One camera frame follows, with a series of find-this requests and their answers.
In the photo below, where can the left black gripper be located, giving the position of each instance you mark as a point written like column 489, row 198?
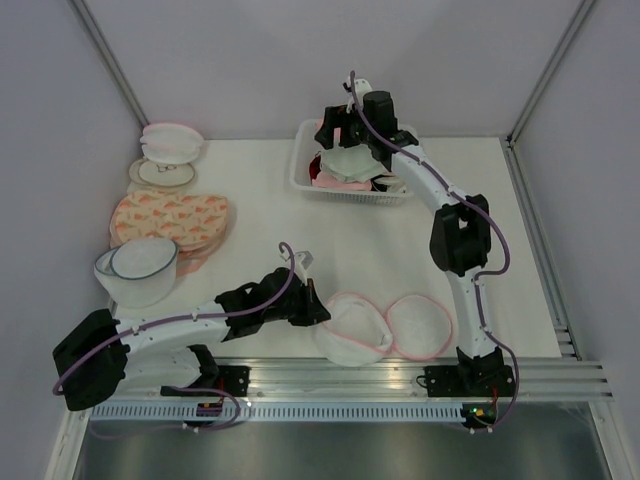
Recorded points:
column 314, row 311

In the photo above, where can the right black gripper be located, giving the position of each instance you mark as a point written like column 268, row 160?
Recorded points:
column 335, row 117

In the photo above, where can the mint green bra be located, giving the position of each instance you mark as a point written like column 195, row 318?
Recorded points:
column 352, row 165

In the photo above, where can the white mesh laundry bag pink zipper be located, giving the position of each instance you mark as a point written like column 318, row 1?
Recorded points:
column 415, row 327

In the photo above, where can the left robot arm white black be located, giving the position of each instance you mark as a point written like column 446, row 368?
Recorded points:
column 104, row 356

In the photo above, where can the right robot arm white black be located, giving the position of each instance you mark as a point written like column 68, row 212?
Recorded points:
column 459, row 245

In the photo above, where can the dark red black bra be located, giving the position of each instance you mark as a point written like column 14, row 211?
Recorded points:
column 315, row 171

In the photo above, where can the pink bra in basket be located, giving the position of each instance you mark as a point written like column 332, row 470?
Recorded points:
column 332, row 183

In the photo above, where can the white bra in basket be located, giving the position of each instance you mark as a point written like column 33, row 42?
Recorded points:
column 388, row 183

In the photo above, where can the pink laundry bag under stack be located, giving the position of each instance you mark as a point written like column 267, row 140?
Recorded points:
column 191, row 261

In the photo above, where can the carrot print laundry bag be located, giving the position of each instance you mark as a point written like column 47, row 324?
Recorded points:
column 191, row 221

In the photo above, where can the grey-trimmed white mesh laundry bag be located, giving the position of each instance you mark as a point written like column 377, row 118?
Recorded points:
column 140, row 272

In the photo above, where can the white plastic perforated basket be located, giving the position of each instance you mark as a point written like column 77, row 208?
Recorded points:
column 304, row 150

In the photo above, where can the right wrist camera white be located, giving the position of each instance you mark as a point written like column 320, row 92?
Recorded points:
column 356, row 88

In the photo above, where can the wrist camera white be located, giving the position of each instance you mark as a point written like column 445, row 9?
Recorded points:
column 356, row 88
column 302, row 263

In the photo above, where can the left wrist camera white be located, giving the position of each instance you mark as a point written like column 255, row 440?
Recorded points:
column 302, row 263

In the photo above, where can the white slotted cable duct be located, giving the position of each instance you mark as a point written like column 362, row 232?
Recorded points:
column 279, row 411

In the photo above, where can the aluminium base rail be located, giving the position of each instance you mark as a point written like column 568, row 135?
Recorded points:
column 400, row 380

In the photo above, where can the right aluminium frame post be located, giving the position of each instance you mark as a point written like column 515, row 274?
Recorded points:
column 569, row 36

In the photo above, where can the aluminium frame post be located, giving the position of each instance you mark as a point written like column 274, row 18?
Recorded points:
column 101, row 46
column 569, row 36

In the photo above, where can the left aluminium frame post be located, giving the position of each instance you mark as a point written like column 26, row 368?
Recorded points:
column 101, row 46

